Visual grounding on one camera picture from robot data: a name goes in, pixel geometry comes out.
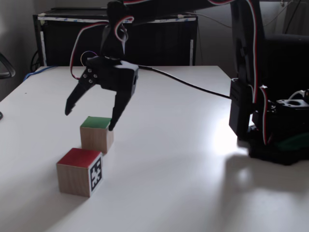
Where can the wooden cube with green face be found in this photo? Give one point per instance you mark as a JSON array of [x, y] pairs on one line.
[[96, 137]]

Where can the wooden cube red face marker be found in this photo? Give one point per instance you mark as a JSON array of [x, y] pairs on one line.
[[74, 176]]

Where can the black cabinet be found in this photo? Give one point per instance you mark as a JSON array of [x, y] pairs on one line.
[[157, 43]]

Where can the black chair armrest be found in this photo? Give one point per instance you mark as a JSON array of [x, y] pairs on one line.
[[8, 65]]

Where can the black printed part with hole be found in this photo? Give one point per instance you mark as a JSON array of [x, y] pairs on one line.
[[293, 102]]

